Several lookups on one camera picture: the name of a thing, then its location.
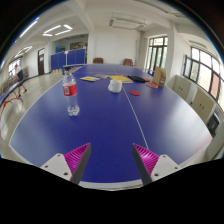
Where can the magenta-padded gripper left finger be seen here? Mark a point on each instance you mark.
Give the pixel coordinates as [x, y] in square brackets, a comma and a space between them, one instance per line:
[75, 159]

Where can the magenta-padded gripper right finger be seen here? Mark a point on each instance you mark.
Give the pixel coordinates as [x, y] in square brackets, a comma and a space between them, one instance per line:
[148, 159]

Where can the clear red-labelled plastic bottle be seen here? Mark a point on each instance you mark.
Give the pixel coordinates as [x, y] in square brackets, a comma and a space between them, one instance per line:
[70, 90]

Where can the white two-door cabinet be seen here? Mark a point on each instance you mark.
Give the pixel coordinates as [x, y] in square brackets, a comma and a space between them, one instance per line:
[181, 87]
[201, 101]

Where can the white ceramic mug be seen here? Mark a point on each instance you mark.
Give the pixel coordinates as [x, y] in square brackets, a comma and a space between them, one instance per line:
[115, 86]

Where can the small red table tennis paddle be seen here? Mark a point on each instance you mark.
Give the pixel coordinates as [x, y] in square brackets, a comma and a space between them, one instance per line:
[145, 79]

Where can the yellow and blue booklet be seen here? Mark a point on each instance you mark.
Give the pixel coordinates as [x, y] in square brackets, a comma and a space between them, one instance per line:
[89, 79]

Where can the black table tennis paddle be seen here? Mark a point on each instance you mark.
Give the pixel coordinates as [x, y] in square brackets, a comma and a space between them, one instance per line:
[135, 78]

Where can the brown cardboard box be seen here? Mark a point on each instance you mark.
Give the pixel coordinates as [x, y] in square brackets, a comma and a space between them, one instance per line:
[159, 76]

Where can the yellow book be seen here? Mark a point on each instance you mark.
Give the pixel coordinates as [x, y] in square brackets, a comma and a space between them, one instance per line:
[120, 78]

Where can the grey patterned book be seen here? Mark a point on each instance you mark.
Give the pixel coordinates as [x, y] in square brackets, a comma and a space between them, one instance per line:
[101, 76]

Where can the blue-framed table tennis net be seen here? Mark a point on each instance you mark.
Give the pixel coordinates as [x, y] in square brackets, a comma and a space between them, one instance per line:
[77, 65]

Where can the blue red-legged table tennis table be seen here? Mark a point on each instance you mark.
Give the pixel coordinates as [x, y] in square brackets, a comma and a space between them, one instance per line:
[8, 93]

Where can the brown armchair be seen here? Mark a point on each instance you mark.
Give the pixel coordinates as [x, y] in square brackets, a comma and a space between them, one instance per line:
[98, 60]
[128, 62]

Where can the dark-framed wide window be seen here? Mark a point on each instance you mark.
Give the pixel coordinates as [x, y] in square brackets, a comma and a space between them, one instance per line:
[205, 75]

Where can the blue partition boards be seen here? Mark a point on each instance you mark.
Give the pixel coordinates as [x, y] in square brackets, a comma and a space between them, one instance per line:
[68, 57]

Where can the dark wooden door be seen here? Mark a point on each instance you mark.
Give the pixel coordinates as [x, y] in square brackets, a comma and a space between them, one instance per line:
[41, 61]

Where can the dark-framed tall window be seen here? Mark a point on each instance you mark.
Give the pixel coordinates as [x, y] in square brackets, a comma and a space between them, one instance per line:
[157, 53]

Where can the white ceiling light strips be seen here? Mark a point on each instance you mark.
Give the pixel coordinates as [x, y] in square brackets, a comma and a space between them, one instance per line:
[52, 29]

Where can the ceiling air conditioner unit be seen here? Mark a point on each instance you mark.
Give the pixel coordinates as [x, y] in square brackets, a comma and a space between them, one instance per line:
[128, 23]

